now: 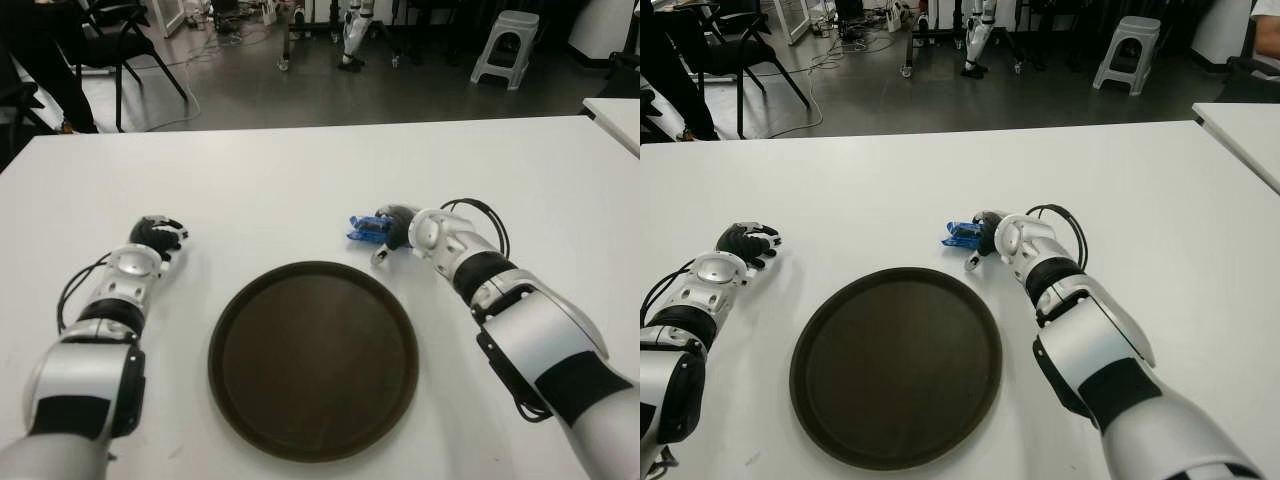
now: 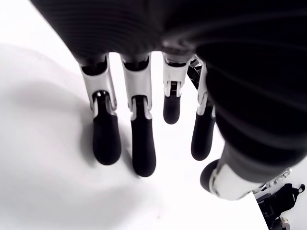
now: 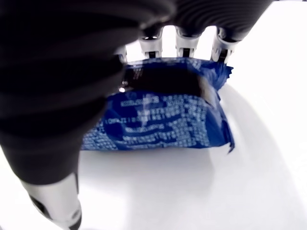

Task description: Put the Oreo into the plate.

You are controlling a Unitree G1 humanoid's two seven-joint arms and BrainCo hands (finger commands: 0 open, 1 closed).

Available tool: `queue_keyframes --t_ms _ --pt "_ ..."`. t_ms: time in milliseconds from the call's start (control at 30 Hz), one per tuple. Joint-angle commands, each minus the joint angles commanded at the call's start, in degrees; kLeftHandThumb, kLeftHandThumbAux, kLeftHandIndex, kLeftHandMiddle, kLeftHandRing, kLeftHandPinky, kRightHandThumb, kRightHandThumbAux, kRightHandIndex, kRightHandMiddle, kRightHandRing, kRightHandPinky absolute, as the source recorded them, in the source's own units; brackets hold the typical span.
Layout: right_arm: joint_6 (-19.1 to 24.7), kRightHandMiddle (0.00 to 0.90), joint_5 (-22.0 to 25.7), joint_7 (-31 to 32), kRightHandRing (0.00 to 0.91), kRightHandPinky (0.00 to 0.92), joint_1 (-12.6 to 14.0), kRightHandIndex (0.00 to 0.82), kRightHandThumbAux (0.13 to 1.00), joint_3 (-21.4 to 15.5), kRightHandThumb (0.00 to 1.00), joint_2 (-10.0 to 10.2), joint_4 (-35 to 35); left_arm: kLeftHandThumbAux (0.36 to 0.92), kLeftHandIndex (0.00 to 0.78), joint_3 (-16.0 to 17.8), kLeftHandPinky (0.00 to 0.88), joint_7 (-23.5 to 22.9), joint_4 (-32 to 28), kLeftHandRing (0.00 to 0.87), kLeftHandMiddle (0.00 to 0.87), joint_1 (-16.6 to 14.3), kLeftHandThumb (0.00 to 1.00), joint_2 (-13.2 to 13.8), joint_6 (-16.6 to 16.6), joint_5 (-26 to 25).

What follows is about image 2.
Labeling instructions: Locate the standing person in black trousers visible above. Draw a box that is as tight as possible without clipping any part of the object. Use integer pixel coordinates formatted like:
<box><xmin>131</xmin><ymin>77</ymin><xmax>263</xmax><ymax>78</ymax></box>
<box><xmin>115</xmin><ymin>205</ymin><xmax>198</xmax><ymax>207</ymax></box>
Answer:
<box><xmin>257</xmin><ymin>183</ymin><xmax>307</xmax><ymax>230</ymax></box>

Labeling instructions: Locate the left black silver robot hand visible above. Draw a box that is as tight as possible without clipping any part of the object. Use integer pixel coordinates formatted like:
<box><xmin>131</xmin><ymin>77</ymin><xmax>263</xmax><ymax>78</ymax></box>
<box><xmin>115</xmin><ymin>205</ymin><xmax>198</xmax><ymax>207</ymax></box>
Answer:
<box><xmin>30</xmin><ymin>0</ymin><xmax>307</xmax><ymax>202</ymax></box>

